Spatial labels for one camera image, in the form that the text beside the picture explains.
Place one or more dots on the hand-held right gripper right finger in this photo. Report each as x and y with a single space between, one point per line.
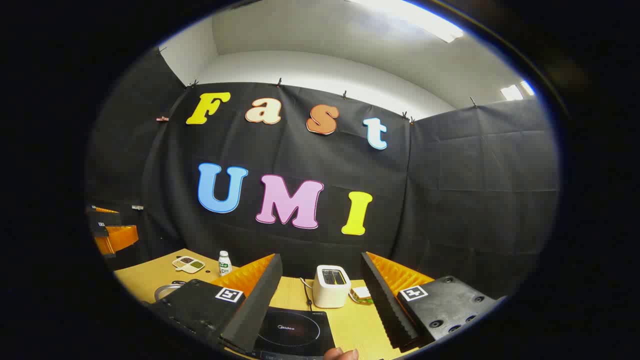
390 310

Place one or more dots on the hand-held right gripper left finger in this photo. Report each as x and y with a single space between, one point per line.
255 310

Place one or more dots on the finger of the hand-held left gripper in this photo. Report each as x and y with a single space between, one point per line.
117 240
105 217

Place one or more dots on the black induction cooktop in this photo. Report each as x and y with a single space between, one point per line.
295 330

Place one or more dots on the white green drink bottle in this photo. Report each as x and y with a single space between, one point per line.
225 265

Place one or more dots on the white toaster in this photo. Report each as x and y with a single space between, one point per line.
330 292

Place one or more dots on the white divided bean dish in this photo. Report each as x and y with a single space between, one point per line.
188 264

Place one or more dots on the row of black cloth clips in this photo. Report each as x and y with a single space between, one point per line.
279 82

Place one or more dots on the small ceiling light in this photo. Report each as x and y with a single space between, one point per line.
515 91

